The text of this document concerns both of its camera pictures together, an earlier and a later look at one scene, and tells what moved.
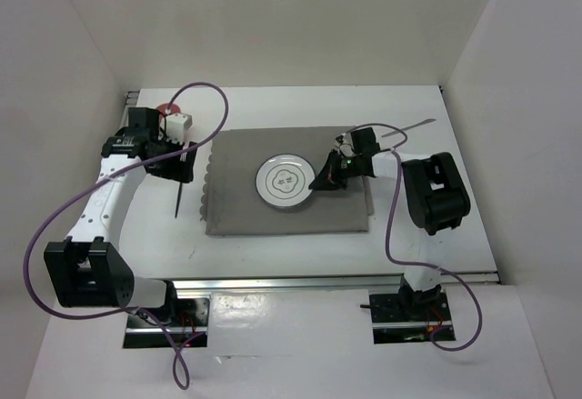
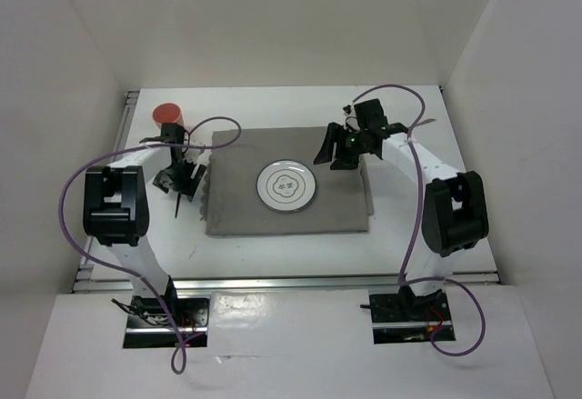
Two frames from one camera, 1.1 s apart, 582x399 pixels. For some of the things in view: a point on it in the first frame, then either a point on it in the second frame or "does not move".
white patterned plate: x=283 y=180 does not move
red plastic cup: x=163 y=110 does not move
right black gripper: x=329 y=177 → x=336 y=133
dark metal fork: x=178 y=198 does not move
